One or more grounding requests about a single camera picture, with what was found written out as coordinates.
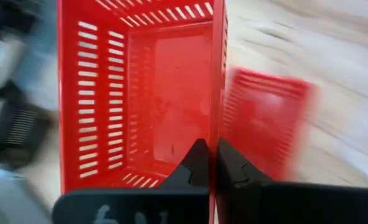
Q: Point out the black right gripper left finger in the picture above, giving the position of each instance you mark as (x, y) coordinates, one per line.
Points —
(134, 205)

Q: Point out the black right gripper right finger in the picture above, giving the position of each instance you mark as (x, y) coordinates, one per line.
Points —
(280, 205)

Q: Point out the red slotted plastic basket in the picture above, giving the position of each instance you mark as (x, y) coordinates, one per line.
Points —
(177, 93)
(264, 118)

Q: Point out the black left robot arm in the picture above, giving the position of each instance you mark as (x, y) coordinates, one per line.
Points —
(3, 149)

